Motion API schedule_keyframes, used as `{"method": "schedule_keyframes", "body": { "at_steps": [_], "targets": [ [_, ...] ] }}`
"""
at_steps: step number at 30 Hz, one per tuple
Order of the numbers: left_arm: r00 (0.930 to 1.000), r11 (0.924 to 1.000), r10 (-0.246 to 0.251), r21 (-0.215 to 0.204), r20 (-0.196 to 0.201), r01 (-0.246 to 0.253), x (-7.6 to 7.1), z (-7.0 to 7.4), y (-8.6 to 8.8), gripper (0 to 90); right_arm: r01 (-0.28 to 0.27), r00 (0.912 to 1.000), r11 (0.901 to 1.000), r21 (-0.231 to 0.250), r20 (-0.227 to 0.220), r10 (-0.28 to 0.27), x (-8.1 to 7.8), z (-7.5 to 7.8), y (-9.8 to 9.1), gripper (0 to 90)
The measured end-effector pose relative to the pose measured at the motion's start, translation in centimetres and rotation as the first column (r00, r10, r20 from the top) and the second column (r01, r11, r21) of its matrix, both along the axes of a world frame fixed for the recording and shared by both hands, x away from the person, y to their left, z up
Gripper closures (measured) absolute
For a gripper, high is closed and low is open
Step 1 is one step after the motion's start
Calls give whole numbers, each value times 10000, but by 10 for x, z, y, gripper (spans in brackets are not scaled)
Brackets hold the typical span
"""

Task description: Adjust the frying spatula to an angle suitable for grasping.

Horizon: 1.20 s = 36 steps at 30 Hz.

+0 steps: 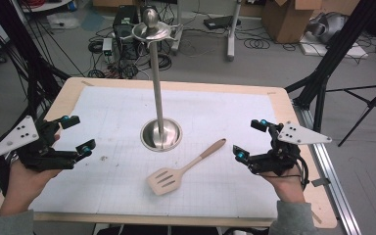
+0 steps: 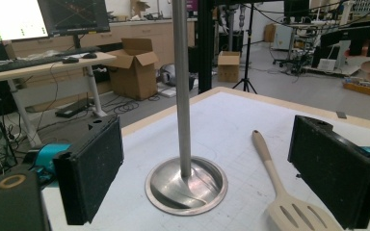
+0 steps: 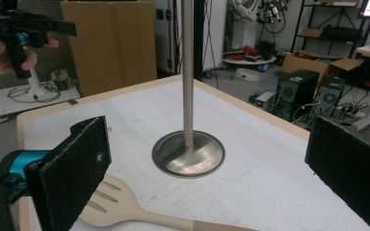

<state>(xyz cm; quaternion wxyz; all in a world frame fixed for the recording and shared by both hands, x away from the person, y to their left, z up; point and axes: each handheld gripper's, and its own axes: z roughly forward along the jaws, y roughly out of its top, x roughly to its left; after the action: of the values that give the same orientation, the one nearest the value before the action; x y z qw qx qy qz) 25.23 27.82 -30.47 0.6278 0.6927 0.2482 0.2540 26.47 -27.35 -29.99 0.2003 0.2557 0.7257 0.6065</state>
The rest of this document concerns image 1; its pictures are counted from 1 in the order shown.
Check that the person's left hand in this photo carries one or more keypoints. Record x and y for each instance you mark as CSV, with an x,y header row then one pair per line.
x,y
26,184

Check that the beige slotted spatula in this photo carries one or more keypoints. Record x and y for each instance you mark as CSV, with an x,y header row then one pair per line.
x,y
168,179

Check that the black tripod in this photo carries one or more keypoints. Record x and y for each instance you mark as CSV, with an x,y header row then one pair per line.
x,y
370,104

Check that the white foam board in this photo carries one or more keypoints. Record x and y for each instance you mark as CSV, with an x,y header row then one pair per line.
x,y
336,50

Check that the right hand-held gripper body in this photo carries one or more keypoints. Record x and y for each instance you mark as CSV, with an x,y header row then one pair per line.
x,y
302,135

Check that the black computer tower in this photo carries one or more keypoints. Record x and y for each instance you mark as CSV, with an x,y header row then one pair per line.
x,y
124,26

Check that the white stand leg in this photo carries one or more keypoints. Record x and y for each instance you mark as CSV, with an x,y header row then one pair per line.
x,y
232,32
177,36

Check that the large cardboard box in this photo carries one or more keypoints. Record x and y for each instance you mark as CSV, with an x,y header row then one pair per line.
x,y
285,19

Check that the steel utensil stand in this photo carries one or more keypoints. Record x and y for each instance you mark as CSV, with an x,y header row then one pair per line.
x,y
158,98

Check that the small metal bracket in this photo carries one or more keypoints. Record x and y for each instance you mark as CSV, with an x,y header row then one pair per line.
x,y
319,182

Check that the white power adapter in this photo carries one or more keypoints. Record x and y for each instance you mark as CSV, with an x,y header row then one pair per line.
x,y
107,45

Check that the black frame post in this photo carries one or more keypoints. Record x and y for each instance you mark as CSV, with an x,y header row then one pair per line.
x,y
29,58
333,55

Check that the white grid mat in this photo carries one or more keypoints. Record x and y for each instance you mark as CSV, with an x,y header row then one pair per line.
x,y
111,114

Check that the person's right hand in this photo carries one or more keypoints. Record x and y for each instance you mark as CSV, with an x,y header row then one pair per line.
x,y
289,187

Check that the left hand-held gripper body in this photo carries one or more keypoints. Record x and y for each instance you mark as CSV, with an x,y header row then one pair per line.
x,y
11,140

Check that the grey bag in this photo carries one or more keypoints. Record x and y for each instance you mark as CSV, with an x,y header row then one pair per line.
x,y
328,27

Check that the black flat device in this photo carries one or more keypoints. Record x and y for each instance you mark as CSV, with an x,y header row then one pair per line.
x,y
220,22

